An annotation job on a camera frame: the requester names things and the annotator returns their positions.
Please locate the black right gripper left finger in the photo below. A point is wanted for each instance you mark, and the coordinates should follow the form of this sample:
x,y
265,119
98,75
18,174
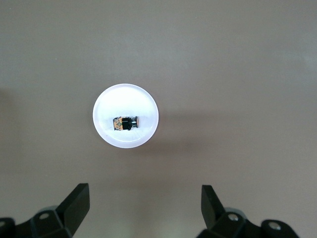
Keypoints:
x,y
74,205

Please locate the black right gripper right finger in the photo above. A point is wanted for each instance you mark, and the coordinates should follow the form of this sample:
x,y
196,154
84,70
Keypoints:
x,y
213,208

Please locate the orange push-button switch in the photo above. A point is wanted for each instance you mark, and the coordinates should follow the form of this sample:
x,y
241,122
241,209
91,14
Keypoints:
x,y
119,124

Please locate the pale pink round plate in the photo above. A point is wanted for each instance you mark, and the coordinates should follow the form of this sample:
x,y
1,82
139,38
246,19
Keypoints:
x,y
123,104

